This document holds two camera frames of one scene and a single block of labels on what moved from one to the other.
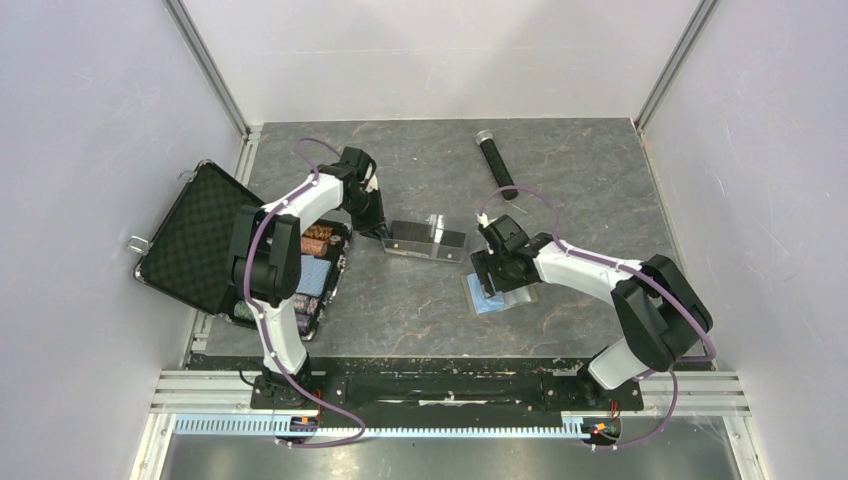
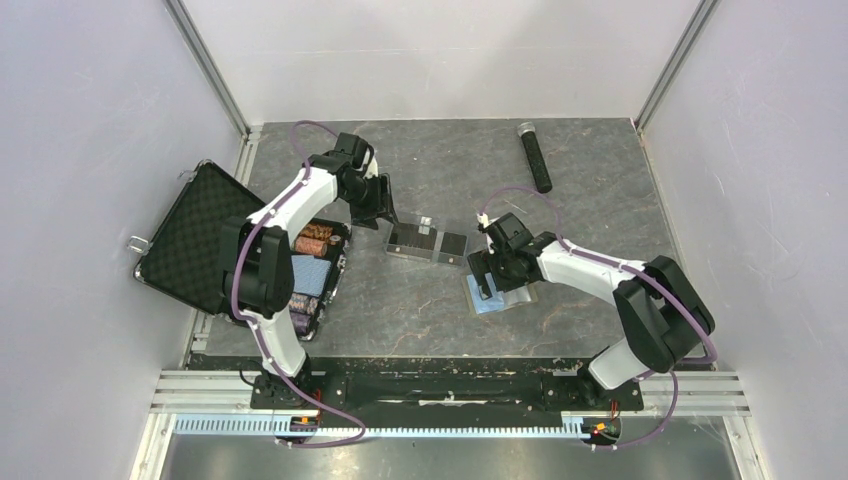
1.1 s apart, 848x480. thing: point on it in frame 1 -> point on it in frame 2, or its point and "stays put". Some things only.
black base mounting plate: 447,383 stays put
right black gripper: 484,262 stays put
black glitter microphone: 496,163 -> 535,156
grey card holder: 503,301 stays put
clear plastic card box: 418,238 stays put
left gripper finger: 380,232 -> 387,199
